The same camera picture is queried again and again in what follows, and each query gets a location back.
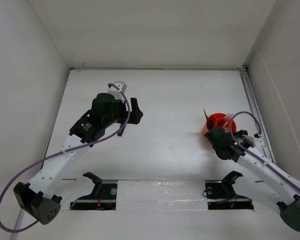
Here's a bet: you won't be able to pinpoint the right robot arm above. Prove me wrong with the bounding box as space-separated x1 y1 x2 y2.
204 126 300 232

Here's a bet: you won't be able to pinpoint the blue capped highlighter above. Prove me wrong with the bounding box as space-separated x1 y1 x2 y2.
117 127 125 137

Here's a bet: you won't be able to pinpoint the black gel pen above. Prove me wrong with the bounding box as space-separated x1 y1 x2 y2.
221 113 231 128

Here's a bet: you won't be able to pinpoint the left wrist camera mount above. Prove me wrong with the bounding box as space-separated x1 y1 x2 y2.
107 81 127 99

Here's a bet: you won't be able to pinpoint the aluminium rail right side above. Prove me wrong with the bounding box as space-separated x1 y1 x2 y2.
239 64 276 164

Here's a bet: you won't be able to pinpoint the black handled scissors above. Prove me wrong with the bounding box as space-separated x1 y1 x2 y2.
203 109 214 131

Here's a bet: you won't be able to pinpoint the pink pen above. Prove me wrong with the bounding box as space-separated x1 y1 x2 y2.
223 113 234 127

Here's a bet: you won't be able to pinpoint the orange round divided container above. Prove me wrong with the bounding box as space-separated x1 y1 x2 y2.
202 112 237 146

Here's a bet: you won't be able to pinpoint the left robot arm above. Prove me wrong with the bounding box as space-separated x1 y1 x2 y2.
13 90 143 225

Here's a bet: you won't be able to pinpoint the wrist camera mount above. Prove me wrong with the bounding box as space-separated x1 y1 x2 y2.
253 133 267 152
107 81 127 99

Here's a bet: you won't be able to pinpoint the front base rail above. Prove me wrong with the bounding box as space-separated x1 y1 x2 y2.
71 179 254 212

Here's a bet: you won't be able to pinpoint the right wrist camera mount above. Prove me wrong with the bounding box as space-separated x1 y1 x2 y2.
253 133 267 152

